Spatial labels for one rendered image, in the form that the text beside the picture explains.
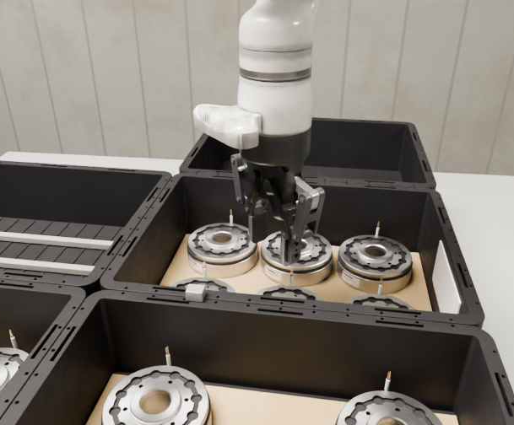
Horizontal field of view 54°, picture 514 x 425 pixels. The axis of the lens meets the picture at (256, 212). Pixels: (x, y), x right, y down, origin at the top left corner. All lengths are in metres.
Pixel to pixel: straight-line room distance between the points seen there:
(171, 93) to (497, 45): 1.35
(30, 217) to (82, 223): 0.09
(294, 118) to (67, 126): 2.13
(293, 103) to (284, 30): 0.07
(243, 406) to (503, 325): 0.51
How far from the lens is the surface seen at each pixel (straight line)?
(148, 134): 2.42
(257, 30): 0.47
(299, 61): 0.48
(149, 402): 0.54
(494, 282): 1.02
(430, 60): 2.24
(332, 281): 0.72
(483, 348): 0.51
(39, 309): 0.59
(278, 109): 0.48
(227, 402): 0.56
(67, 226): 0.90
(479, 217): 1.23
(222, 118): 0.47
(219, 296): 0.53
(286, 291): 0.65
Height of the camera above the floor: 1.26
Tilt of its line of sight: 29 degrees down
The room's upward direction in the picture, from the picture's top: straight up
